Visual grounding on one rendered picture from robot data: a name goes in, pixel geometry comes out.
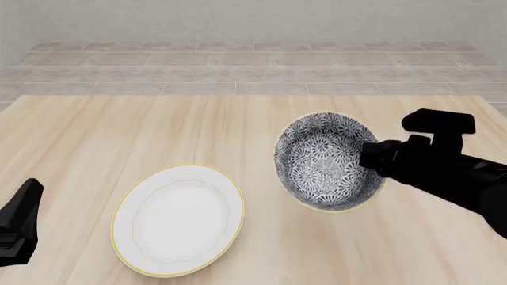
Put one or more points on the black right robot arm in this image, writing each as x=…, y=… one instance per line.
x=471, y=187

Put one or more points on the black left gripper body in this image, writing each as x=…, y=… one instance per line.
x=16, y=249

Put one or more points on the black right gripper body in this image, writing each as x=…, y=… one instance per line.
x=410, y=160

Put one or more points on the black and white patterned bowl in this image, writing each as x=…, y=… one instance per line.
x=321, y=166

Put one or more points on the white plate with yellow rim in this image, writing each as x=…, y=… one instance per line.
x=178, y=219

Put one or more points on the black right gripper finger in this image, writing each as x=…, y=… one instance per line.
x=376, y=155

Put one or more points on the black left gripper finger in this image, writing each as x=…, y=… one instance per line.
x=25, y=205

